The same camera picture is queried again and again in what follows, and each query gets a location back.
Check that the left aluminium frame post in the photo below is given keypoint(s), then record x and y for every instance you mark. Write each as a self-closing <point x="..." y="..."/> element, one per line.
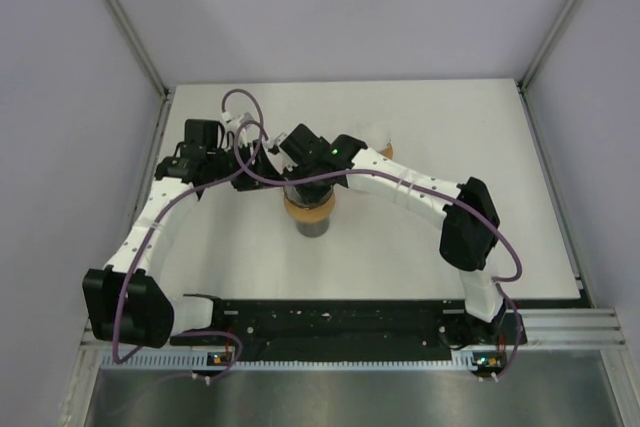
<point x="136" y="47"/>

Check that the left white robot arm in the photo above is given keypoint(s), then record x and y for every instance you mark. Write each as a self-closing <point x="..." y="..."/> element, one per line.
<point x="125" y="300"/>

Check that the grey glass carafe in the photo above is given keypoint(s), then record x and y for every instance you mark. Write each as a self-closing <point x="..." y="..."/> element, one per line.
<point x="313" y="229"/>

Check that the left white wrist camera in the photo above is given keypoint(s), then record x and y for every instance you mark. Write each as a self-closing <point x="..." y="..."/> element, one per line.
<point x="232" y="126"/>

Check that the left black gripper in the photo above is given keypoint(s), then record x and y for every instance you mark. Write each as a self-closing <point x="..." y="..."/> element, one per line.
<point x="244" y="184"/>

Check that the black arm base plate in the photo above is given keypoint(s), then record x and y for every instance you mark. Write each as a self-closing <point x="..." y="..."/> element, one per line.
<point x="352" y="329"/>

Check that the right aluminium frame post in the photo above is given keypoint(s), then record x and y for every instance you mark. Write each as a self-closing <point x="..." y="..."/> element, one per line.
<point x="553" y="35"/>

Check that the wooden dripper ring stand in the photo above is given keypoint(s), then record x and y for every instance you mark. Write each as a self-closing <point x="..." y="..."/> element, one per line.
<point x="387" y="151"/>

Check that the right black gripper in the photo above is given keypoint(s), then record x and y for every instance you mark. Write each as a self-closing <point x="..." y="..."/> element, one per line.
<point x="310" y="197"/>

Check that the aluminium front rail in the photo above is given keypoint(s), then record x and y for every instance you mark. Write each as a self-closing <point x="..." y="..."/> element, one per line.
<point x="565" y="326"/>

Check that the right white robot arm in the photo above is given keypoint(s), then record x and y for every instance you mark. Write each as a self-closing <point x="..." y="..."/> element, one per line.
<point x="464" y="213"/>

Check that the white paper coffee filter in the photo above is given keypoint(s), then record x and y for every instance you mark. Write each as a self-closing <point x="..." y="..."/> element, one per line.
<point x="375" y="134"/>

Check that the ribbed grey glass dripper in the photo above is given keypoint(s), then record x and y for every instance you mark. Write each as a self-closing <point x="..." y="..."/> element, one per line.
<point x="306" y="197"/>

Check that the aluminium frame post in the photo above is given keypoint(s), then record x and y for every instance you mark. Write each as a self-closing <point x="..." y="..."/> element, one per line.
<point x="553" y="35"/>
<point x="136" y="47"/>

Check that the grey slotted cable duct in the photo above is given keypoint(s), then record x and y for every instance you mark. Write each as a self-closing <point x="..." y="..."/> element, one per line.
<point x="215" y="359"/>

